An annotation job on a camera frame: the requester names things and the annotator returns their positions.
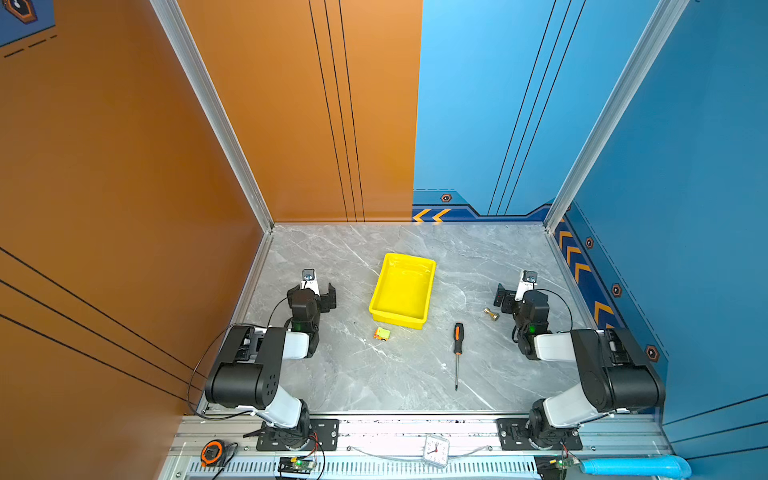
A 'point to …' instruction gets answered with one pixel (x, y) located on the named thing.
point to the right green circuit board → (554, 467)
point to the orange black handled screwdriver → (458, 349)
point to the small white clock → (436, 450)
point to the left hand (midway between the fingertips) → (314, 282)
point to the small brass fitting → (494, 316)
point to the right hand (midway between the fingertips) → (513, 286)
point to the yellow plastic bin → (403, 292)
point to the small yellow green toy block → (382, 334)
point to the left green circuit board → (295, 465)
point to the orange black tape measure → (212, 453)
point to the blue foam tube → (667, 465)
